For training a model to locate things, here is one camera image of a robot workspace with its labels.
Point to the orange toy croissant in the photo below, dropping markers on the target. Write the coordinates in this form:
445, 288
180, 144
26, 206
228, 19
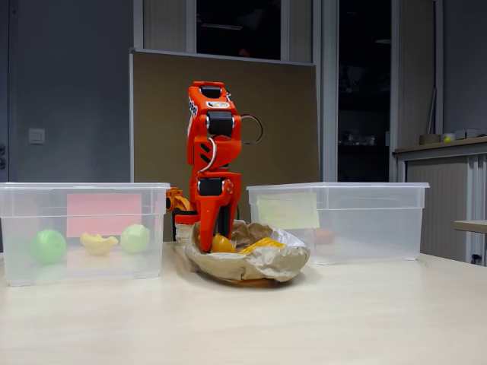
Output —
224, 245

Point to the orange toy waffle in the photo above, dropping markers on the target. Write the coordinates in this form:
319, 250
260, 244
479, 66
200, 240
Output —
262, 244

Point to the light green toy grapes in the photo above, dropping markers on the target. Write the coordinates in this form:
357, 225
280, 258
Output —
135, 239

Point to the brown toy donut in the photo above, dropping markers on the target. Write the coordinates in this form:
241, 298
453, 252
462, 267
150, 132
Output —
324, 235

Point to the yellow toy banana bunch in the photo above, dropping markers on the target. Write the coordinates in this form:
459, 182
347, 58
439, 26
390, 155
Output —
97, 245

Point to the green toy apple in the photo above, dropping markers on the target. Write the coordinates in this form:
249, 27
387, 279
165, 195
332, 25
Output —
47, 247

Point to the orange-red robot arm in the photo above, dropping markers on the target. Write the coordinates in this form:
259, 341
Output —
228, 152

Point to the yellow-green paper label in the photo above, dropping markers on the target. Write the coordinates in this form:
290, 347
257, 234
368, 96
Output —
289, 211

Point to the pink paper label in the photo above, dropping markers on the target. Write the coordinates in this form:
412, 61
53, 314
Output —
102, 213

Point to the clear plastic bin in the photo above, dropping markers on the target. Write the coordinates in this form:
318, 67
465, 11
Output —
95, 266
373, 228

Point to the wooden base block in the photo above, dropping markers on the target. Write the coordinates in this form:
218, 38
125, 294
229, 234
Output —
182, 232

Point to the light orange printed part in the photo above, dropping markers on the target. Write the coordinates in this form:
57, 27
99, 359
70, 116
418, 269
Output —
177, 199

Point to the crumpled brown paper bag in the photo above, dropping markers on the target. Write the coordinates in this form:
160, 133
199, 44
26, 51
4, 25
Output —
247, 268

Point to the brown pin board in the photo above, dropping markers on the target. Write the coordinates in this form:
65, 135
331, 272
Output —
160, 114

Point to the dark door lock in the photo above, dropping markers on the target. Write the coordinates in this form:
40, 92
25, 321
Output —
2, 156

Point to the grey cabinet with counter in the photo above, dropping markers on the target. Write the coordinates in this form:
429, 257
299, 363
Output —
437, 190

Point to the thin leaning stick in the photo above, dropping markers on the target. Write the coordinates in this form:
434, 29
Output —
431, 114

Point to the small beige side table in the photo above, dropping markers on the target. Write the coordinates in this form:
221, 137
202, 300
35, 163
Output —
472, 225

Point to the white light switch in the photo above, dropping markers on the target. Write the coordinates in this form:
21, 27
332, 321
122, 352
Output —
37, 136

